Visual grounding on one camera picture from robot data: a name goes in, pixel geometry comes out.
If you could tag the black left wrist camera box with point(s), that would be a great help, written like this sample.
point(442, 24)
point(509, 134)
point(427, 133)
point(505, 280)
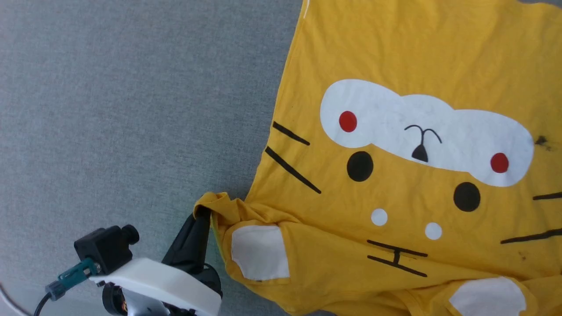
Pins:
point(105, 248)

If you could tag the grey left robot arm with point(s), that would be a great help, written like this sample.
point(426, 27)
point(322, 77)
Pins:
point(131, 305)

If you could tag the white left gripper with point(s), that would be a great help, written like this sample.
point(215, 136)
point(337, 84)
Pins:
point(167, 283)

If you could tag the yellow cartoon face t-shirt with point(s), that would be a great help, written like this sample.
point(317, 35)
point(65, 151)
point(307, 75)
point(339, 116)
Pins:
point(395, 52)

